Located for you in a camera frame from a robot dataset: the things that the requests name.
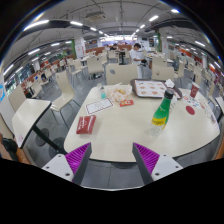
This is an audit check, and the person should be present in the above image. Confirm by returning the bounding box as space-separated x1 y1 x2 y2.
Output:
109 43 120 53
129 42 148 79

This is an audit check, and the white paper napkin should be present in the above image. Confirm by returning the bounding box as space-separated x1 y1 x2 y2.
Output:
164 78 176 89

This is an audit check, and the clear plastic bag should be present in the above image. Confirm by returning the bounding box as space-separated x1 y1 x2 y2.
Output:
203 105 218 124

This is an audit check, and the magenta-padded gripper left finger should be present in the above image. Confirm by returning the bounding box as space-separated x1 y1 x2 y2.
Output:
41 142 93 186

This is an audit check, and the white dining table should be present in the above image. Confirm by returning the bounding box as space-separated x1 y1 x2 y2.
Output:
11 98 53 149

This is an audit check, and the crumpled paper food wrapper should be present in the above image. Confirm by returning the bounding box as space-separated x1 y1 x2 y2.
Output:
108 83 133 103

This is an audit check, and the red sauce packet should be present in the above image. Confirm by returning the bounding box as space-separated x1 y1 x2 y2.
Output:
119 99 135 108

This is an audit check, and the red cardboard box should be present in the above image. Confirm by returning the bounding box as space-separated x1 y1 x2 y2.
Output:
75 114 98 135

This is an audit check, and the white polka-dot mug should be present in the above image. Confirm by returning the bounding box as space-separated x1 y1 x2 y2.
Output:
169 94 178 110

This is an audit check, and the green drink bottle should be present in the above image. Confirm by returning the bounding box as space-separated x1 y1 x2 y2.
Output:
149 88 175 137

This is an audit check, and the colourful printed leaflet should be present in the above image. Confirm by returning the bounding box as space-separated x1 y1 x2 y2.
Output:
181 94 205 111

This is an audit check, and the beige chair with round hole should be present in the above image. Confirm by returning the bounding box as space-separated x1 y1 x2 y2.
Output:
150 64 176 82
105 63 139 86

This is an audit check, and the red paper cup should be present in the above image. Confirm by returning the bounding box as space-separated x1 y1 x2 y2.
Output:
189 81 201 99

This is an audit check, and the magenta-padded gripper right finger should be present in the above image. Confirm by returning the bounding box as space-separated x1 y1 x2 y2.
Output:
131 142 184 186

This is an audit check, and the beige dining chair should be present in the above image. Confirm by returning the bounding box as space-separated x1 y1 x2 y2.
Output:
49 70 77 113

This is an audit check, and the small teal sanitizer bottle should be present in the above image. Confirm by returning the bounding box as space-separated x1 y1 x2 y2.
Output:
99 83 107 100

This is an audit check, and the flat round red coaster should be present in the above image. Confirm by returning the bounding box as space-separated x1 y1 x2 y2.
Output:
185 105 196 116

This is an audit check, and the ceiling air conditioner unit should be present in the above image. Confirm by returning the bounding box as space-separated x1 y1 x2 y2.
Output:
84 10 107 22

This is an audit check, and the brown food tray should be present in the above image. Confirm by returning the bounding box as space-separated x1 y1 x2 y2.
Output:
129 78 183 100

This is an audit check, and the group of beige chairs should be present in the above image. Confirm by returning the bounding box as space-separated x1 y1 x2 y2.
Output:
8 49 224 113

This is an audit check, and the group of ceiling lights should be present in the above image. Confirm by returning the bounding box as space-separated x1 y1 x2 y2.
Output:
3 8 223 76

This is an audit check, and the white card with red border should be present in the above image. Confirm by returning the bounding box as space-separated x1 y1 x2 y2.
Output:
84 97 115 116

